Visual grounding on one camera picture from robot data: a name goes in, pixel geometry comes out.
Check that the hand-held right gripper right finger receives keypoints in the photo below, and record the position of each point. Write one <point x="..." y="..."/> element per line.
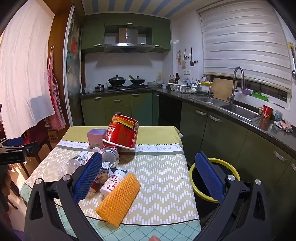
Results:
<point x="209" y="176"/>

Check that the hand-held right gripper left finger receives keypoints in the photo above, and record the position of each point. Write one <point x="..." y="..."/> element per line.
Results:
<point x="87" y="178"/>

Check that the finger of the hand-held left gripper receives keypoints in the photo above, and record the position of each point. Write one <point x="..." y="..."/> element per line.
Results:
<point x="15" y="141"/>
<point x="13" y="155"/>

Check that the black bin with yellow rim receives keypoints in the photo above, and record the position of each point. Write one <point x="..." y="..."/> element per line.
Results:
<point x="200" y="193"/>

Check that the white supplement bottle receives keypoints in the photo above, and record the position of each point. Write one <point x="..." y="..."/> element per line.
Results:
<point x="112" y="183"/>

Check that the red metal can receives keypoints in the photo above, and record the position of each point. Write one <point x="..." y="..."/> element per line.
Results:
<point x="109" y="156"/>

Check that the clear plastic cup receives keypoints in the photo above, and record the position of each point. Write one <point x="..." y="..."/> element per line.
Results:
<point x="54" y="172"/>

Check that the orange foam net sleeve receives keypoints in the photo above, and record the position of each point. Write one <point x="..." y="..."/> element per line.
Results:
<point x="120" y="199"/>

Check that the pink cardboard box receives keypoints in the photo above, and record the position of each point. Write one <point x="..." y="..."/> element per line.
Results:
<point x="96" y="138"/>

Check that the red instant noodle bucket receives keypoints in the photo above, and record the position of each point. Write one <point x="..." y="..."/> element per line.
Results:
<point x="122" y="132"/>

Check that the dark wooden chair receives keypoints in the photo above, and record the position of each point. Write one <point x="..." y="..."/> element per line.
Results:
<point x="39" y="136"/>

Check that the green base cabinets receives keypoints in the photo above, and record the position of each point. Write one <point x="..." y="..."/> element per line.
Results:
<point x="219" y="129"/>

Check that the red checked apron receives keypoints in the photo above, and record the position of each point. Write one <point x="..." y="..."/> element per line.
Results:
<point x="55" y="111"/>

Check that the steel sink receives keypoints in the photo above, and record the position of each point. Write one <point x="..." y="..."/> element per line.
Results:
<point x="240" y="111"/>

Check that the white curtain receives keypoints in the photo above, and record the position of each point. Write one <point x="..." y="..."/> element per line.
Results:
<point x="23" y="69"/>

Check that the dark stone countertop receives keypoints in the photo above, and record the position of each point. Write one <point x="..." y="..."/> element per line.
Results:
<point x="266" y="129"/>

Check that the small steel faucet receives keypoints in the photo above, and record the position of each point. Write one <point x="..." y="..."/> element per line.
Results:
<point x="209" y="90"/>

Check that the tall steel faucet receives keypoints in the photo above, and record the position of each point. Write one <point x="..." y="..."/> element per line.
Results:
<point x="232" y="92"/>

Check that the wooden cutting board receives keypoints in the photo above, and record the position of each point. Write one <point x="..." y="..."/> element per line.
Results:
<point x="222" y="90"/>

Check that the red paper cup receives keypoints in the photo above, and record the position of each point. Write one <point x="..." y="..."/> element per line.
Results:
<point x="268" y="112"/>

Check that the pink crumpled cloth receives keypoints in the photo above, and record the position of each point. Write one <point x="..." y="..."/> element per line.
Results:
<point x="283" y="125"/>

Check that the purple plastic basin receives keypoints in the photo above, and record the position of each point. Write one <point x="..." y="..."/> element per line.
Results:
<point x="245" y="92"/>

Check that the sliding door with picture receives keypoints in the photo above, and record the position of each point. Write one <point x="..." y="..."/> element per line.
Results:
<point x="72" y="69"/>

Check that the white dish rack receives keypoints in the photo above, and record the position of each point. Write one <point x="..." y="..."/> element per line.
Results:
<point x="178" y="87"/>

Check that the green plastic basin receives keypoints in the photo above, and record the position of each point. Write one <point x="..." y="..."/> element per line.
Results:
<point x="260" y="96"/>

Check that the black gas stove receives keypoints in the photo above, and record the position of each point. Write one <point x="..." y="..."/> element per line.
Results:
<point x="127" y="87"/>

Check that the white mug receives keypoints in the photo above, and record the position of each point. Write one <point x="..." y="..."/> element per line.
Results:
<point x="164" y="86"/>

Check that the black wok with lid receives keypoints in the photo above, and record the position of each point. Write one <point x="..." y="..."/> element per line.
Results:
<point x="137" y="81"/>
<point x="116" y="81"/>

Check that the group of sauce bottles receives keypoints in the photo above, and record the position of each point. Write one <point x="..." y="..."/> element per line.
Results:
<point x="174" y="79"/>

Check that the yellow oil bottle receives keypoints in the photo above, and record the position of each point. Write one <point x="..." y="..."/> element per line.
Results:
<point x="159" y="78"/>

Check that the steel range hood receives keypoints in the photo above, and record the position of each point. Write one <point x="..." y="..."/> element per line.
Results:
<point x="128" y="47"/>

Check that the white window blind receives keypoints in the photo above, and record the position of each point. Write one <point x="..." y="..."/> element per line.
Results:
<point x="242" y="41"/>

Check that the green wall cabinets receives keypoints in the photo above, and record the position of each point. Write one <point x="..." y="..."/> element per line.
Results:
<point x="92" y="32"/>

